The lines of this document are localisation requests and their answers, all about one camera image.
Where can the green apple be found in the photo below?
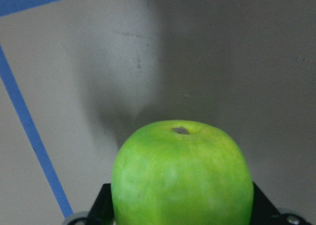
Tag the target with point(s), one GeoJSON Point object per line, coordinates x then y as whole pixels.
{"type": "Point", "coordinates": [179, 172]}

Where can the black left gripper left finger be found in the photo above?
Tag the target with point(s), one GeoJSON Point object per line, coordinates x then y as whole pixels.
{"type": "Point", "coordinates": [101, 212]}

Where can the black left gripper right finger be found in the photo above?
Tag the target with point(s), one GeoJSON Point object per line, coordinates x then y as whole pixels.
{"type": "Point", "coordinates": [263, 210]}

